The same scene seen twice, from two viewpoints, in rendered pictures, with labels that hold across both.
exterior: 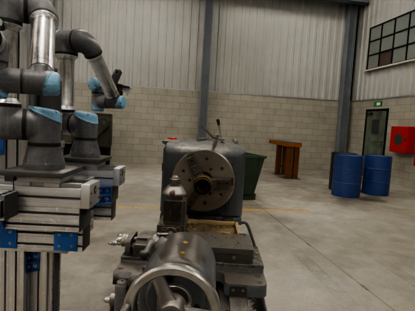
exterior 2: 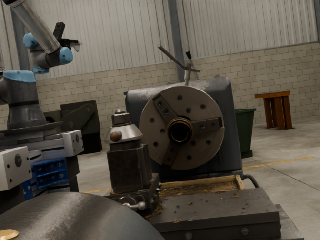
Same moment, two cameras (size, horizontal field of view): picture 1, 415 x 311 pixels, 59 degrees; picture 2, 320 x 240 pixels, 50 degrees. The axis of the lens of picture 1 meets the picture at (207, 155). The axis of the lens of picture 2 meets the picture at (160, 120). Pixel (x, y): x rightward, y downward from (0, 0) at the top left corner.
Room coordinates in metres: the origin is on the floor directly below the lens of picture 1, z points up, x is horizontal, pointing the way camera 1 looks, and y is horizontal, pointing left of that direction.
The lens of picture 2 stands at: (0.53, -0.05, 1.19)
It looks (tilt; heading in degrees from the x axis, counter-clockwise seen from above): 3 degrees down; 6
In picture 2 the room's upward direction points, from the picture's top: 8 degrees counter-clockwise
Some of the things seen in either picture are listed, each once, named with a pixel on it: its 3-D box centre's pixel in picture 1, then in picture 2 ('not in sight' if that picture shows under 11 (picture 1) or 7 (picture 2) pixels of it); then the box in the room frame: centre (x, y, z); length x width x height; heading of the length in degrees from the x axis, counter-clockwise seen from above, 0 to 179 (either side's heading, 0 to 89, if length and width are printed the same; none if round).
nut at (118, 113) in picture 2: (175, 180); (120, 117); (1.23, 0.11, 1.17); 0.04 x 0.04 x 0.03
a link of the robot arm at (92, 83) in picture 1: (97, 85); (36, 42); (2.17, 0.67, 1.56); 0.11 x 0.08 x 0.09; 160
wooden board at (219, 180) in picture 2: (199, 232); (185, 198); (1.57, 0.02, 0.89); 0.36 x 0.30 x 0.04; 89
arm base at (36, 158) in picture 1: (44, 155); not in sight; (1.38, 0.62, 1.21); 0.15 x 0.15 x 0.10
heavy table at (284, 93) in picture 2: (283, 158); (273, 110); (10.66, -2.23, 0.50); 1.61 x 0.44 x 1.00; 9
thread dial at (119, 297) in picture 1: (121, 295); not in sight; (1.04, 0.23, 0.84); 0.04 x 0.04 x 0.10; 89
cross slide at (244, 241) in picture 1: (189, 244); (165, 219); (1.22, 0.04, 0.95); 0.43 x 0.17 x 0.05; 89
